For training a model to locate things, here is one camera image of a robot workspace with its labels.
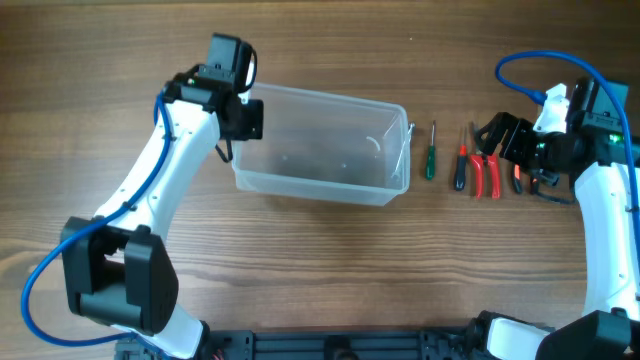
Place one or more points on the green handled screwdriver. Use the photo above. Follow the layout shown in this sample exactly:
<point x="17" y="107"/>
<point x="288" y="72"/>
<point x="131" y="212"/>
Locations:
<point x="430" y="168"/>

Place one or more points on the clear plastic container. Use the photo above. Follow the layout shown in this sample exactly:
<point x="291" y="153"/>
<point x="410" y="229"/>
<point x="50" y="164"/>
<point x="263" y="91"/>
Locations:
<point x="323" y="146"/>

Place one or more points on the black red handled screwdriver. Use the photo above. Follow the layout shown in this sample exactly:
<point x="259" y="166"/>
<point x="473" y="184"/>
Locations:
<point x="459" y="179"/>

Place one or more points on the silver combination wrench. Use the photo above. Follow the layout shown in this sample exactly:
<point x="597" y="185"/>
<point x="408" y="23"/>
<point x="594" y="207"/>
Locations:
<point x="404" y="150"/>

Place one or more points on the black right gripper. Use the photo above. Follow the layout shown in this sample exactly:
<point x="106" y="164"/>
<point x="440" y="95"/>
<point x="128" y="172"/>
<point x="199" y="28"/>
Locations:
<point x="499" y="125"/>

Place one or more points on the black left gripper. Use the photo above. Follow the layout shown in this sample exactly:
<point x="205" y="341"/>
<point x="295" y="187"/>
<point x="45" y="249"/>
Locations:
<point x="255" y="125"/>

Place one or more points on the orange black needle-nose pliers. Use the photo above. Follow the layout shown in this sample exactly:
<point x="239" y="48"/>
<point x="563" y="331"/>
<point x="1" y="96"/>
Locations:
<point x="516" y="181"/>

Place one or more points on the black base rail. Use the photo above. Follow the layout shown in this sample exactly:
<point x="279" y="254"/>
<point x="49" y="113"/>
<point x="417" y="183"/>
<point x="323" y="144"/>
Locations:
<point x="426" y="344"/>

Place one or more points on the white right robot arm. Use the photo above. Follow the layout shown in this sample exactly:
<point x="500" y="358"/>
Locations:
<point x="577" y="133"/>

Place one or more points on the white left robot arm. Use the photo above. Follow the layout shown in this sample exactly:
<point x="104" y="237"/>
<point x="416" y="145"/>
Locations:
<point x="116" y="266"/>

